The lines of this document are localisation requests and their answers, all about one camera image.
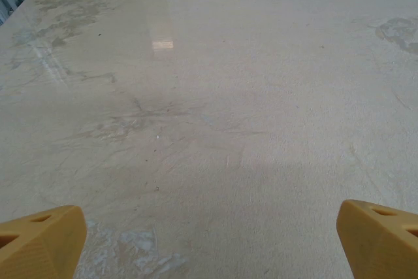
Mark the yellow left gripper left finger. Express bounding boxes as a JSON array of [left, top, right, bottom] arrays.
[[0, 205, 88, 279]]

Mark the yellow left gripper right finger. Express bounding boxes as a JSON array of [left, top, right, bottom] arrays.
[[336, 199, 418, 279]]

